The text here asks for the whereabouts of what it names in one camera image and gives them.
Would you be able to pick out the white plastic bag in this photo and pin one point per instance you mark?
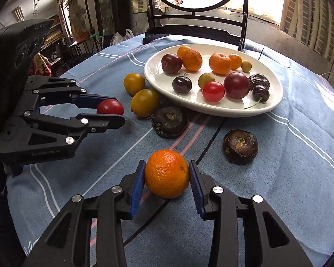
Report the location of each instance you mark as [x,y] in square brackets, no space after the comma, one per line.
[119,38]

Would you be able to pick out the dark red plum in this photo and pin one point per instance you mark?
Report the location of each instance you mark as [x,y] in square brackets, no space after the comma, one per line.
[236,84]
[171,63]

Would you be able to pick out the water chestnut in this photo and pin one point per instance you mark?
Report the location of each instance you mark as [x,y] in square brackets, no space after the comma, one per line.
[169,122]
[240,146]
[259,80]

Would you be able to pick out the floral cloth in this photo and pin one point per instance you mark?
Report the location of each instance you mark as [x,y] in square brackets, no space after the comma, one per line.
[41,64]

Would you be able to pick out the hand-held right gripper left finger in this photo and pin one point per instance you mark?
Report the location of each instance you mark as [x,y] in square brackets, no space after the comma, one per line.
[136,194]

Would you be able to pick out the red tomato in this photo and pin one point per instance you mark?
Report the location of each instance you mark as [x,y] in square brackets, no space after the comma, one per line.
[110,107]
[213,91]

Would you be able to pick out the tangerine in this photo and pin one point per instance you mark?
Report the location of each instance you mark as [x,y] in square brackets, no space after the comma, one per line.
[167,173]
[192,59]
[183,50]
[220,63]

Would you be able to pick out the window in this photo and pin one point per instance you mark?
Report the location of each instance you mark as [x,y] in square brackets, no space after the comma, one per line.
[264,0]

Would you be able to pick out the standing fan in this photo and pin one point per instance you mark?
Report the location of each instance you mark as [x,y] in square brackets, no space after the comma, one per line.
[78,14]

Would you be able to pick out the white plate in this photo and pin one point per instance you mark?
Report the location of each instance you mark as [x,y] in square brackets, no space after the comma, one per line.
[161,80]

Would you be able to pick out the small yellow tomato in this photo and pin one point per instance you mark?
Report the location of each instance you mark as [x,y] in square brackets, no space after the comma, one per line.
[206,80]
[246,66]

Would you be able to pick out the dark framed picture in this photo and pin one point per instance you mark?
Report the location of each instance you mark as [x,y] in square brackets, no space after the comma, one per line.
[105,2]

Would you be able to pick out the small orange tomato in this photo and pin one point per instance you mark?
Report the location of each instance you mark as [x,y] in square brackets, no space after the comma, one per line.
[235,61]

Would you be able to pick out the dark cherry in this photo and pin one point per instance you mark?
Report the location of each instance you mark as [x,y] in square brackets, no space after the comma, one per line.
[181,84]
[260,93]

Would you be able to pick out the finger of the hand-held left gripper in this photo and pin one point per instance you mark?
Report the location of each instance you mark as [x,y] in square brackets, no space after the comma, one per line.
[105,122]
[85,100]

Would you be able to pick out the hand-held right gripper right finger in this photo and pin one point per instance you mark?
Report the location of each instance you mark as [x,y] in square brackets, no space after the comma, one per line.
[197,192]

